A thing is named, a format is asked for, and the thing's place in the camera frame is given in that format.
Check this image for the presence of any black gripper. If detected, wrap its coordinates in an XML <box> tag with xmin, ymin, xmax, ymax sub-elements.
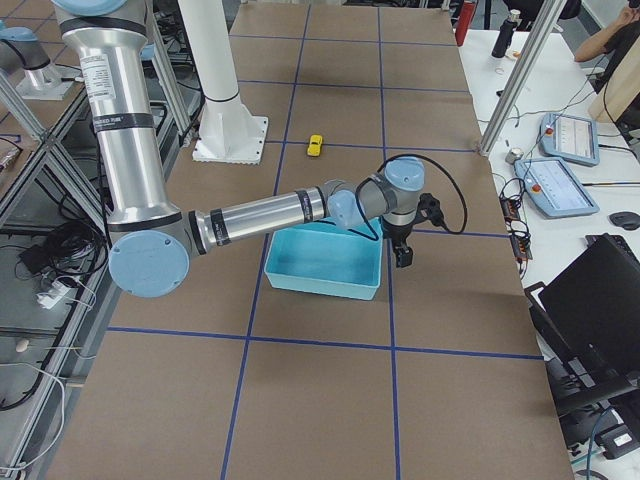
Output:
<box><xmin>383</xmin><ymin>221</ymin><xmax>414</xmax><ymax>268</ymax></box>

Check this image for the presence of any yellow beetle toy car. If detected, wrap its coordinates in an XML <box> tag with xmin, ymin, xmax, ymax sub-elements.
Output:
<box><xmin>307</xmin><ymin>134</ymin><xmax>323</xmax><ymax>157</ymax></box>

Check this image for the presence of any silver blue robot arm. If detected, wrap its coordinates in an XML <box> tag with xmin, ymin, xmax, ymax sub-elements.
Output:
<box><xmin>55</xmin><ymin>1</ymin><xmax>427</xmax><ymax>298</ymax></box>

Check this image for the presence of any second grey robot arm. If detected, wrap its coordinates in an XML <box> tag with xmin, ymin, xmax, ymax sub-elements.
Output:
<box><xmin>1</xmin><ymin>25</ymin><xmax>74</xmax><ymax>101</ymax></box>

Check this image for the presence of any light blue plastic bin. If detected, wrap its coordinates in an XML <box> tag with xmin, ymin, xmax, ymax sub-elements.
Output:
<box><xmin>264</xmin><ymin>221</ymin><xmax>383</xmax><ymax>300</ymax></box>

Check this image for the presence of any orange circuit board strip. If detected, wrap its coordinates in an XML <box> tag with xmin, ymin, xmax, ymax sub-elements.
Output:
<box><xmin>500</xmin><ymin>198</ymin><xmax>533</xmax><ymax>262</ymax></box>

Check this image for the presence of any small metal cylinder weight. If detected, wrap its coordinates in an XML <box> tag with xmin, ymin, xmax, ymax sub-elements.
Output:
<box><xmin>505</xmin><ymin>147</ymin><xmax>524</xmax><ymax>165</ymax></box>

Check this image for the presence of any near blue teach pendant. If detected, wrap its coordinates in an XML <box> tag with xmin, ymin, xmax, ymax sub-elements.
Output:
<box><xmin>513</xmin><ymin>157</ymin><xmax>599</xmax><ymax>218</ymax></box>

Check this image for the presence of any blue teach pendant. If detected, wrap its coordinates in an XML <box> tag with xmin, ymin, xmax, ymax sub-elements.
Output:
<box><xmin>513</xmin><ymin>157</ymin><xmax>599</xmax><ymax>218</ymax></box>
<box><xmin>539</xmin><ymin>112</ymin><xmax>600</xmax><ymax>167</ymax></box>

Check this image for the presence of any black laptop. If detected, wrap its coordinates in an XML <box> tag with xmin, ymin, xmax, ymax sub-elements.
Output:
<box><xmin>525</xmin><ymin>234</ymin><xmax>639</xmax><ymax>399</ymax></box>

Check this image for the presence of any far blue teach pendant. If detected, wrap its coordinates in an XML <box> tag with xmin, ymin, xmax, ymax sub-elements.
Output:
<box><xmin>539</xmin><ymin>112</ymin><xmax>600</xmax><ymax>167</ymax></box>

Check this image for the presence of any black computer mouse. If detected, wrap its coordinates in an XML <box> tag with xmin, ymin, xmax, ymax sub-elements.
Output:
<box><xmin>608</xmin><ymin>211</ymin><xmax>640</xmax><ymax>231</ymax></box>

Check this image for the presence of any black water bottle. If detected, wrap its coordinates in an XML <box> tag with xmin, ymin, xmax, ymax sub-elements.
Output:
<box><xmin>491</xmin><ymin>9</ymin><xmax>520</xmax><ymax>58</ymax></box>

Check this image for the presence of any seated person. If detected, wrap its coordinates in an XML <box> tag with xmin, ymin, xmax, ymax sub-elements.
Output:
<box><xmin>574</xmin><ymin>6</ymin><xmax>639</xmax><ymax>92</ymax></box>

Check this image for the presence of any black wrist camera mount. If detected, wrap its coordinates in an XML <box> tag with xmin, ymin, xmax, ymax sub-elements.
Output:
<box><xmin>414</xmin><ymin>193</ymin><xmax>446</xmax><ymax>228</ymax></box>

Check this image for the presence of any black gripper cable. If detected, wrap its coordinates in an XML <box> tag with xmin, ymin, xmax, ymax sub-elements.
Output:
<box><xmin>349</xmin><ymin>153</ymin><xmax>468</xmax><ymax>243</ymax></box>

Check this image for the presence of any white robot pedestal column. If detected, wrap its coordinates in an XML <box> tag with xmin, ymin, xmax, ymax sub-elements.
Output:
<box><xmin>179</xmin><ymin>0</ymin><xmax>269</xmax><ymax>164</ymax></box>

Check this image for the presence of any aluminium frame post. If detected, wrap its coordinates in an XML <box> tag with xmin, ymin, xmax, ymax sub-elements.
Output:
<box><xmin>478</xmin><ymin>0</ymin><xmax>566</xmax><ymax>157</ymax></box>

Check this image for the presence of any aluminium side frame rack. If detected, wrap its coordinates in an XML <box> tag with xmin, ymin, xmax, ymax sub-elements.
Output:
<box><xmin>0</xmin><ymin>74</ymin><xmax>201</xmax><ymax>471</ymax></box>

